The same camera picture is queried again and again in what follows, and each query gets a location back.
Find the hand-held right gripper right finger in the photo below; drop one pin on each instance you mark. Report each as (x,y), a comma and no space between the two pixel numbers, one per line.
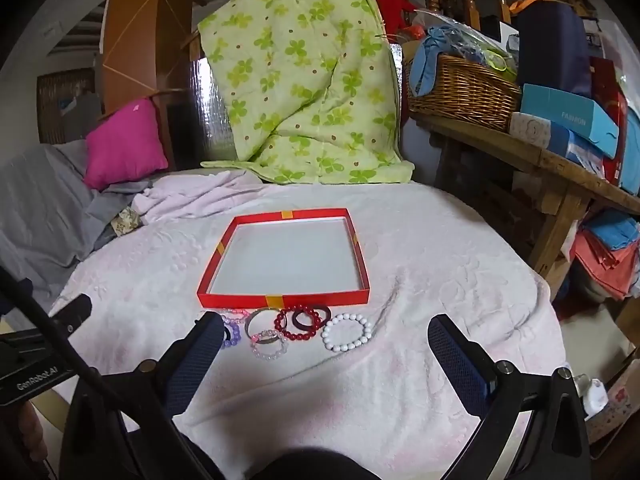
(457,365)

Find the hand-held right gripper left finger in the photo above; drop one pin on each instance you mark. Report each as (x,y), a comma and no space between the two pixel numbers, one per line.
(197,360)

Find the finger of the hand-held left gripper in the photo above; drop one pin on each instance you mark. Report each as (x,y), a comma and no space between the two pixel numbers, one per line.
(70,315)
(12,297)

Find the red shallow cardboard box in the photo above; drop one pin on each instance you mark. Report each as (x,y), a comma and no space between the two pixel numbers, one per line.
(280,300)

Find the dark red bangle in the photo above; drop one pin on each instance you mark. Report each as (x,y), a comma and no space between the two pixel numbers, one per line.
(325,314)

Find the person's left hand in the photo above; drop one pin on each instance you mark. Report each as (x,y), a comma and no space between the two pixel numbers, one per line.
(22,440)

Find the grey cloth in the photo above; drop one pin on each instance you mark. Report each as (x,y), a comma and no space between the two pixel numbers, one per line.
(45,210)

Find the small patterned cloth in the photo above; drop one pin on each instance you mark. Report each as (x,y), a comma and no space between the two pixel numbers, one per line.
(125,221)

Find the pale pink embossed blanket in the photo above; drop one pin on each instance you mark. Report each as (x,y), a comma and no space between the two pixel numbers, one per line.
(425,260)

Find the lilac towel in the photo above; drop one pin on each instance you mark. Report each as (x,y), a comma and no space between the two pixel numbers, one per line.
(190,195)

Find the pink printed cardboard box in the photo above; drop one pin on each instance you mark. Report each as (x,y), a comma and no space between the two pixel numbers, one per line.
(620,400)

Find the folded coral cloth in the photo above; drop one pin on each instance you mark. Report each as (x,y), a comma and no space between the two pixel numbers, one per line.
(605,267)

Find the magenta pillow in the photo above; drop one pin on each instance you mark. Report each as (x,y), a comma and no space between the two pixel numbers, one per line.
(125,145)

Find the woven rattan panel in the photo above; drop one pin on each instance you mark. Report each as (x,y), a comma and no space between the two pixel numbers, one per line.
(65,105)

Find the wooden bench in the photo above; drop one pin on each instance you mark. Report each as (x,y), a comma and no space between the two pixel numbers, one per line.
(565,195)

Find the folded blue cloth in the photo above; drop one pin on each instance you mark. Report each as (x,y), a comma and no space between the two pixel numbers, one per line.
(612,227)

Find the white cardboard box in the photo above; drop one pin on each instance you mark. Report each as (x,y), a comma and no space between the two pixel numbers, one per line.
(532,130)

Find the wicker basket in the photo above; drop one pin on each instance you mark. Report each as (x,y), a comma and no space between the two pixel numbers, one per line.
(465,95)

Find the blue cardboard box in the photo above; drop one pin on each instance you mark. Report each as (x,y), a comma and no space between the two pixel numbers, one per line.
(565,115)

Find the red gift bag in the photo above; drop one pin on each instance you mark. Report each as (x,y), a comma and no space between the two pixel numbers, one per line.
(607,105)

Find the orange wooden board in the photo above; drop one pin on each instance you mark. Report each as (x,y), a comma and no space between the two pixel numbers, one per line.
(145,20)

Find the light blue cloth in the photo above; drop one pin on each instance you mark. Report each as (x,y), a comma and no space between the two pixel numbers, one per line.
(427,60)

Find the green floral pillow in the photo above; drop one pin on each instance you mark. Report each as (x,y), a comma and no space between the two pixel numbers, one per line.
(300,60)

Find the navy bag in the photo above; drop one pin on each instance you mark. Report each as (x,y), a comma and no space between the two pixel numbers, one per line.
(550,45)

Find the red cloth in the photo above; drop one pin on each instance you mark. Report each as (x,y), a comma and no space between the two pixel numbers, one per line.
(392,10)

